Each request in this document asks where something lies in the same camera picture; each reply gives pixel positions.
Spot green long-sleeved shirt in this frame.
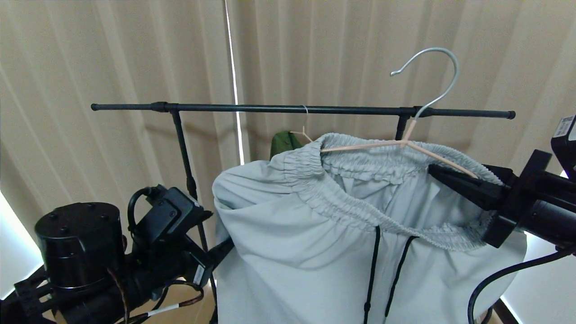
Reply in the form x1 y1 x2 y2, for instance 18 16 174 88
270 130 303 161

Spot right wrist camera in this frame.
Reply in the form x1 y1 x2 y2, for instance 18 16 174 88
551 115 576 180

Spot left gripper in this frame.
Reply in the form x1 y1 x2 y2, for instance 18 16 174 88
128 236 235 302

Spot pale grey shorts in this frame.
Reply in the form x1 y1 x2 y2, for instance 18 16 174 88
211 133 528 324

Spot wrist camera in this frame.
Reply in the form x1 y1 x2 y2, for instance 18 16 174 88
551 115 576 180
130 185 213 247

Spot pink clothes hanger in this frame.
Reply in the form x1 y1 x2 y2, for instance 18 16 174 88
320 47 480 180
290 106 314 144

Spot black clothes rack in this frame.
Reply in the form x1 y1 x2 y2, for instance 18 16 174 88
91 102 517 324

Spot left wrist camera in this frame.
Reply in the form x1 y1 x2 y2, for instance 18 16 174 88
130 185 213 247

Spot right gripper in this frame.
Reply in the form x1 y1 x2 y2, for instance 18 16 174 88
481 149 576 249

